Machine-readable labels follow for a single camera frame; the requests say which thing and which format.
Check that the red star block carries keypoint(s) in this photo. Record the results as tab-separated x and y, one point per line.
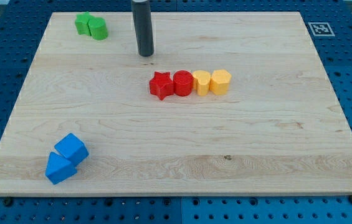
161	85

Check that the red cylinder block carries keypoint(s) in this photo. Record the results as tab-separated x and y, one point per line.
183	83

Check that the yellow heart block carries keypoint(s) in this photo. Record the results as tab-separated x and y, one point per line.
201	82

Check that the yellow hexagon block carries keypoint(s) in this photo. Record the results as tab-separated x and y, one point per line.
220	81

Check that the light wooden board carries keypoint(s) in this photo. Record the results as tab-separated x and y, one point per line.
279	130

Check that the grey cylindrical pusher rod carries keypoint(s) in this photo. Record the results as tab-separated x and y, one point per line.
143	26

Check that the blue cube block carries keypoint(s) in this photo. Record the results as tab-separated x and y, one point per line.
72	148

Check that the green cylinder block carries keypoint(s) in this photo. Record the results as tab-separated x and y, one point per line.
98	28

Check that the blue triangle block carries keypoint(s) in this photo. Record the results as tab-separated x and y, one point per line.
59	168

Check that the green star block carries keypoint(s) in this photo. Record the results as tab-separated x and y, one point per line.
81	23

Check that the white fiducial marker tag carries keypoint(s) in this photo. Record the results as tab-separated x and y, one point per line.
321	29

